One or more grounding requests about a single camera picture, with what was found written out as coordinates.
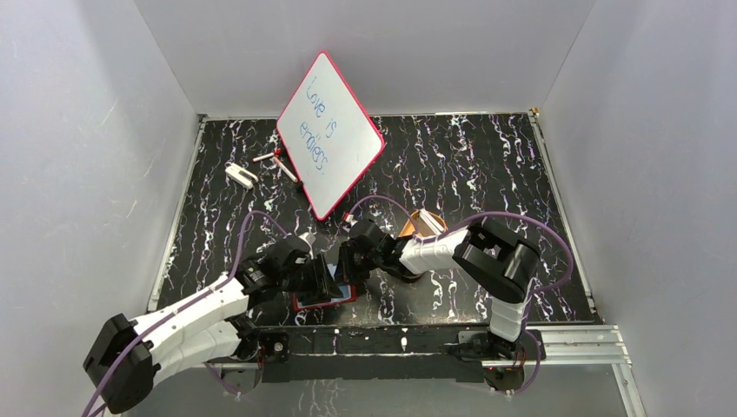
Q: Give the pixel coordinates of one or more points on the white whiteboard eraser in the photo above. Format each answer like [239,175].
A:
[240,175]

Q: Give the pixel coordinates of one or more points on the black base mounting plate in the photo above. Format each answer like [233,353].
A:
[395,352]

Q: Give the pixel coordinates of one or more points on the pink framed whiteboard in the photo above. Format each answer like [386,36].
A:
[329,137]

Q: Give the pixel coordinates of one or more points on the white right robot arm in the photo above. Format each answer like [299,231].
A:
[499,260]

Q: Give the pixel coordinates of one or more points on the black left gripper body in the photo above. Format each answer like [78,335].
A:
[317,279]

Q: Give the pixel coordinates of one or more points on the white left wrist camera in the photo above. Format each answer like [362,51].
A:
[308,237]

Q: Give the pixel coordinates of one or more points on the orange oval tray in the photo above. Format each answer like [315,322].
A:
[411,258]

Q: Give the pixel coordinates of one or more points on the red leather card holder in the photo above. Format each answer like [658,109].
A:
[322,289]

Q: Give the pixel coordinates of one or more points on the red capped marker pen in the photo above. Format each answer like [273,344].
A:
[275,153]

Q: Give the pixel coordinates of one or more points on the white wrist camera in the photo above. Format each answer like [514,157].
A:
[308,237]
[350,219]

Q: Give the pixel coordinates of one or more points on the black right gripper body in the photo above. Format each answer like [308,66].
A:
[356,265]

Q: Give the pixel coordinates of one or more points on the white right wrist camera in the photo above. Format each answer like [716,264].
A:
[350,219]

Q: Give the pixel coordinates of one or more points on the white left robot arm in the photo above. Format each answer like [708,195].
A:
[131,356]

